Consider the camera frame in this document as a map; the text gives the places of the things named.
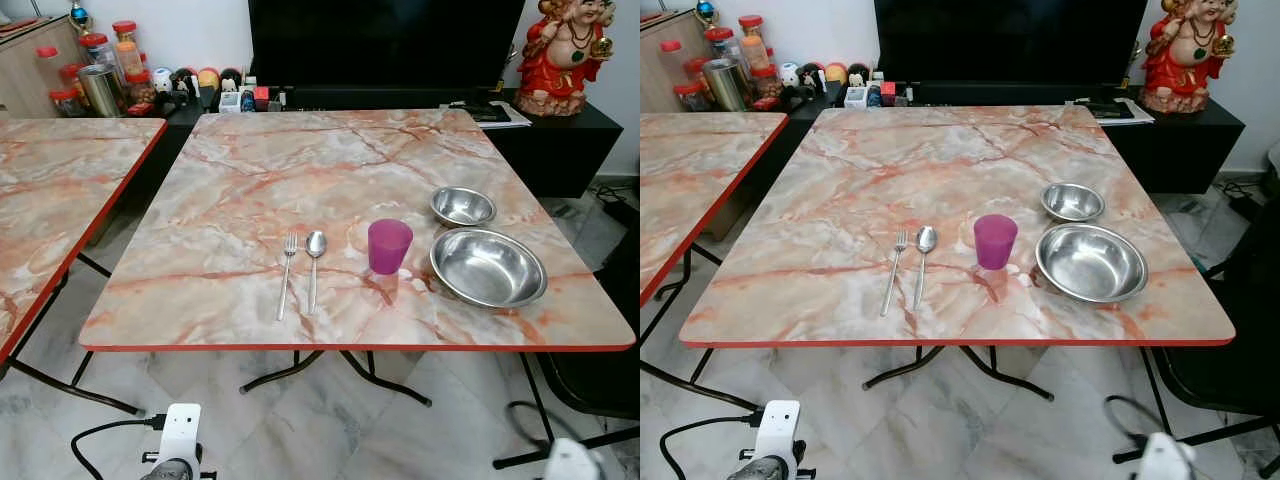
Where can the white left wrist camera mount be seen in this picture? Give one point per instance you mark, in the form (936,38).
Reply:
(778,428)
(180,430)

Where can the black flat television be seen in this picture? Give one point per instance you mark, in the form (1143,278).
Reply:
(385,45)
(1010,40)

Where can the silver metal spoon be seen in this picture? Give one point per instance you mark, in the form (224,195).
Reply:
(316,244)
(926,239)

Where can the black chair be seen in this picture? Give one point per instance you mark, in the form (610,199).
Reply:
(1220,375)
(600,385)

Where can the red laughing figurine statue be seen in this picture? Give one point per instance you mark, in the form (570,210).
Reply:
(560,60)
(1185,55)

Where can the purple plastic cup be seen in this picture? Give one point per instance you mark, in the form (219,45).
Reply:
(995,242)
(389,247)

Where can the clear jar red lid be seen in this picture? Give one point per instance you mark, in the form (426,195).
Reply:
(719,42)
(138,88)
(95,47)
(65,101)
(690,96)
(765,83)

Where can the tall orange jar red lid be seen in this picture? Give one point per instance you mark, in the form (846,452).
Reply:
(752,42)
(126,50)

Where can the silver metal fork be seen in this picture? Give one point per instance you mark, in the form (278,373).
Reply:
(893,272)
(287,275)

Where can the steel cylindrical canister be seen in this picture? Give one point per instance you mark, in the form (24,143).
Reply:
(100,90)
(725,85)

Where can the small steel bowl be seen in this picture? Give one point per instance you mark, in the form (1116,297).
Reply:
(1072,201)
(463,206)

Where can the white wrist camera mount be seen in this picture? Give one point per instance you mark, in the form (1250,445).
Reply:
(180,430)
(778,428)
(1165,460)
(570,464)

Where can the black metal table legs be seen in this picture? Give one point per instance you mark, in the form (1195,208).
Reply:
(1015,380)
(395,385)

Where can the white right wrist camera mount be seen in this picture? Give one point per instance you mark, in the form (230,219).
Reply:
(570,464)
(1165,460)

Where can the large steel bowl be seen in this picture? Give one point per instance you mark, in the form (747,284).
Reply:
(1091,262)
(488,267)

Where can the small white toy figure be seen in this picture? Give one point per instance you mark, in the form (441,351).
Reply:
(790,75)
(162,80)

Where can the blue round ornament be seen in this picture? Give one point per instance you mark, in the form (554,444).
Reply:
(78,15)
(705,11)

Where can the wooden side cabinet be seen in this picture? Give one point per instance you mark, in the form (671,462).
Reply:
(25,70)
(655,70)

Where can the papers with black device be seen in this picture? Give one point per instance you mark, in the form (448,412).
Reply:
(1115,108)
(495,113)

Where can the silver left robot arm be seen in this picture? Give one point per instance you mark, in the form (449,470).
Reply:
(167,471)
(760,470)

